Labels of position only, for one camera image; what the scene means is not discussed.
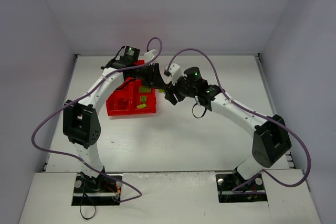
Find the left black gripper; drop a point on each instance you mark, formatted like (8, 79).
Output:
(155, 74)

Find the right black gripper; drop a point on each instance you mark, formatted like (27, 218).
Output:
(175, 91)

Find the green lego brick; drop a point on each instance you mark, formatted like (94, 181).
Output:
(143, 89)

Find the small green lego piece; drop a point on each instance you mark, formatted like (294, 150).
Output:
(143, 99)

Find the green curved lego piece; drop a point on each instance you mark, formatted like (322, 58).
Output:
(141, 106)

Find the red curved lego brick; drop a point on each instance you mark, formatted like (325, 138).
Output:
(122, 104)

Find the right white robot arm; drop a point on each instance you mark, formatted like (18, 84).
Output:
(270, 142)

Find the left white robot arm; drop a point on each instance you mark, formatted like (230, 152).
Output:
(80, 120)

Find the red four-compartment bin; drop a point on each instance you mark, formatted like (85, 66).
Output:
(131, 98)

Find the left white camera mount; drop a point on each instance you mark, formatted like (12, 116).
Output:
(150, 55)

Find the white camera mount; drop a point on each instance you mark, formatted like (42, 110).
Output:
(150, 55)
(173, 71)

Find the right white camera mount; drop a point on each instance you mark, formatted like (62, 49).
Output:
(173, 71)

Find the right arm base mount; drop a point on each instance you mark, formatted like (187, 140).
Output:
(231, 191)

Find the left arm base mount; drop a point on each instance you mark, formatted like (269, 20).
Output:
(100, 191)

